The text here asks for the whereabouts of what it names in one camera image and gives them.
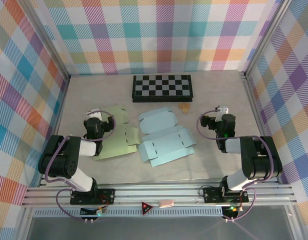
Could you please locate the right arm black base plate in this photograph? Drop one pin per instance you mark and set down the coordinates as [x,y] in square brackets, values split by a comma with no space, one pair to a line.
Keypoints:
[211,195]

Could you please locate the small wooden letter tile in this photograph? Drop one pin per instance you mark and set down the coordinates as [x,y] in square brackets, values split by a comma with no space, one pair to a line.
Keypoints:
[186,110]
[184,105]

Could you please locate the aluminium side rail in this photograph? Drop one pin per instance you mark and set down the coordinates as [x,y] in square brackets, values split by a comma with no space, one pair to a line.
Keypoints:
[59,112]
[252,100]

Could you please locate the blue paper box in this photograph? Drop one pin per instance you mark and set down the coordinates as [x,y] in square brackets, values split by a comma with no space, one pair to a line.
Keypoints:
[166,150]

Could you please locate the green paper box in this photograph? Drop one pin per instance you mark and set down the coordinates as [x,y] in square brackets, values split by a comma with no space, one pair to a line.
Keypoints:
[119,150]

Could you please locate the aluminium frame post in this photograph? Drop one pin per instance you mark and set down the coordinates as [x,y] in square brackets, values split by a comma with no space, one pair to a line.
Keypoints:
[266,37]
[48,40]

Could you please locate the aluminium frame rail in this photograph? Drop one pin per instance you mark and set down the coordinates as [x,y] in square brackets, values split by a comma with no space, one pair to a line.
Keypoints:
[169,193]

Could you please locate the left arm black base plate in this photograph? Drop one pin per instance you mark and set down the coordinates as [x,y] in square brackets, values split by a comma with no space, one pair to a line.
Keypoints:
[106,196]

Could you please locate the black grey chessboard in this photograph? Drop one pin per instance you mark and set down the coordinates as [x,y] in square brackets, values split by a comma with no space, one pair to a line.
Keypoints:
[161,86]

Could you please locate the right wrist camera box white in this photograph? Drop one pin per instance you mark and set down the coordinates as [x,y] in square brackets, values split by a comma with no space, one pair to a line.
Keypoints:
[223,109]

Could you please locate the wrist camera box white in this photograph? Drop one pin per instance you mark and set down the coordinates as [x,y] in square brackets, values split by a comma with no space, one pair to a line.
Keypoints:
[223,109]
[94,114]

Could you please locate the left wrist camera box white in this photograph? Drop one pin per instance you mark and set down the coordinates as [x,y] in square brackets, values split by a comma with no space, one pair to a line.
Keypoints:
[94,114]

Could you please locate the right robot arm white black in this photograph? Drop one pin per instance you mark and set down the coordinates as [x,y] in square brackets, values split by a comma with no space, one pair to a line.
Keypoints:
[261,160]

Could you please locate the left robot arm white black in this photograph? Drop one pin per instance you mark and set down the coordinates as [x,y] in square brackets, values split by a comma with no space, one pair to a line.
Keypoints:
[56,162]

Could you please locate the red black triangle button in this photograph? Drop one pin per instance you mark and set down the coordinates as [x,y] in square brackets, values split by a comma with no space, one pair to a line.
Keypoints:
[146,207]

